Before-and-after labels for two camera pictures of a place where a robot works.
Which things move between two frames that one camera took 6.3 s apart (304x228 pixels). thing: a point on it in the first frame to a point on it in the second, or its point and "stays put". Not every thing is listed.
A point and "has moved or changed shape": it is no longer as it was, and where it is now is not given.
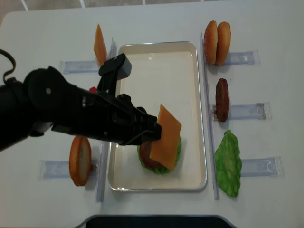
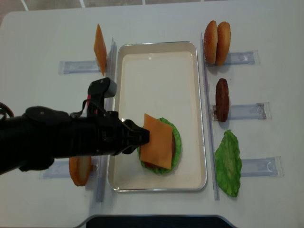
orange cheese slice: x=164 y=148 has moved or changed shape
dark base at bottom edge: x=157 y=221 stays put
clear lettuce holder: x=270 y=167 stays put
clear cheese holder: x=80 y=66 stays put
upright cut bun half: x=80 y=160 stays put
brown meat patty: x=146 y=147 to x=173 y=147
